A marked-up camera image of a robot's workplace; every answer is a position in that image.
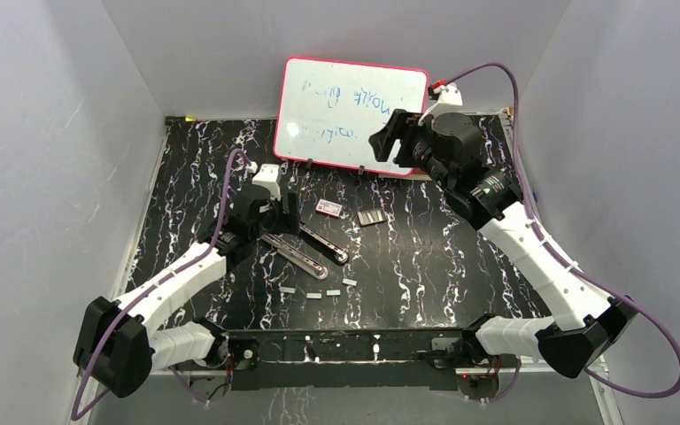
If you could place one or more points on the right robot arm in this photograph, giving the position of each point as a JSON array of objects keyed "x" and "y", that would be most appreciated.
[{"x": 584, "y": 321}]

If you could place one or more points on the red white staple box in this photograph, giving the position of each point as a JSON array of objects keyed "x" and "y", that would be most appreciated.
[{"x": 329, "y": 208}]

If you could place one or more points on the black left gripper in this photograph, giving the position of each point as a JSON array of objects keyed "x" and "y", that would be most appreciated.
[{"x": 286, "y": 222}]

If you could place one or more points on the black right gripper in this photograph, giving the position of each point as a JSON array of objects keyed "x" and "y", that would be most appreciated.
[{"x": 403, "y": 126}]

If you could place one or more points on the cardboard staple box tray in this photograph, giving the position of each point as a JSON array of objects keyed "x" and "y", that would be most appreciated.
[{"x": 371, "y": 217}]

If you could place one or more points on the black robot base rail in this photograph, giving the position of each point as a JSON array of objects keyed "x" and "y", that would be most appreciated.
[{"x": 360, "y": 358}]

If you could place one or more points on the pink framed whiteboard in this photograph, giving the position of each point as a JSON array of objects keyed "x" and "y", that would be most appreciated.
[{"x": 329, "y": 108}]

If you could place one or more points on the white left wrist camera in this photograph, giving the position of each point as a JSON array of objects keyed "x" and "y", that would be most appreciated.
[{"x": 268, "y": 177}]

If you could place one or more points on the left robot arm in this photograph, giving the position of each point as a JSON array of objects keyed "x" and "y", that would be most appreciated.
[{"x": 121, "y": 341}]

